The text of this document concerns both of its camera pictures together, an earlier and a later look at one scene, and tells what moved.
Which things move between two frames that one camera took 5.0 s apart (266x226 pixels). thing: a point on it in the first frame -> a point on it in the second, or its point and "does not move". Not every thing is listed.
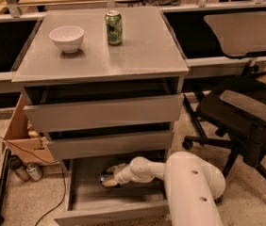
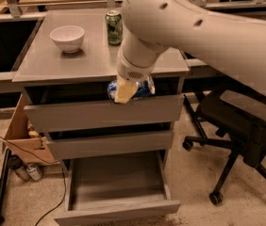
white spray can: [34, 171] does not move
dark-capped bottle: [15, 163] does not move
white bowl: [68, 38] does not move
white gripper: [121, 175] -> [129, 72]
